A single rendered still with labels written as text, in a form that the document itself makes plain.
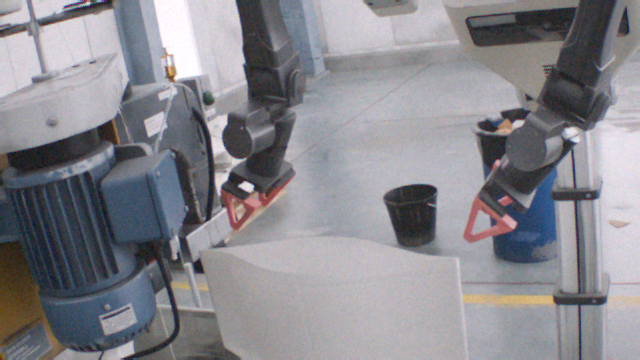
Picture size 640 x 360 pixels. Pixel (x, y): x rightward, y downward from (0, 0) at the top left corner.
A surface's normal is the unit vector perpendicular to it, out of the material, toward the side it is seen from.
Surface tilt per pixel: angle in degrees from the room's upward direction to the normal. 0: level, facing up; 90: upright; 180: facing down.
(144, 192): 90
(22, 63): 90
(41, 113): 91
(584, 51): 101
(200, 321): 90
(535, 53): 130
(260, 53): 106
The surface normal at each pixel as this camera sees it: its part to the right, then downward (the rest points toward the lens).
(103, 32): 0.89, -0.03
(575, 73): -0.70, 0.50
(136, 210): -0.02, 0.30
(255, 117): 0.85, 0.21
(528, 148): -0.63, 0.18
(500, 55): -0.21, 0.86
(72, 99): 0.72, 0.08
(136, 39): -0.42, 0.34
